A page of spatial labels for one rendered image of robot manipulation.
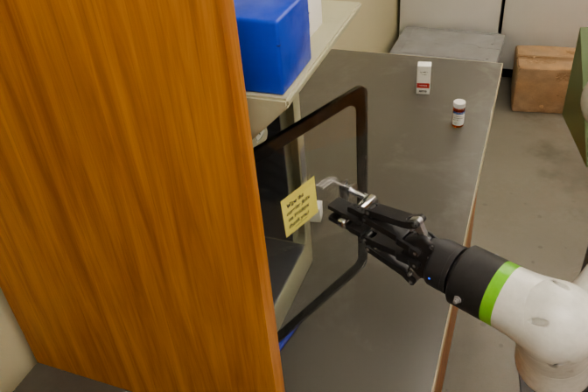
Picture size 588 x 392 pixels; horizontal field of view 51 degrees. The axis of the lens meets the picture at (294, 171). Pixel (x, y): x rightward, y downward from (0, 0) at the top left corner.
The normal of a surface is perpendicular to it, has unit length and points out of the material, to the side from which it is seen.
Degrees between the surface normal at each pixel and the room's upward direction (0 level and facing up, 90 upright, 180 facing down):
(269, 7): 0
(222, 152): 90
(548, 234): 0
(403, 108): 0
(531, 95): 94
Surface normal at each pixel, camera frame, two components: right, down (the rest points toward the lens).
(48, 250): -0.35, 0.56
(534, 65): -0.07, -0.83
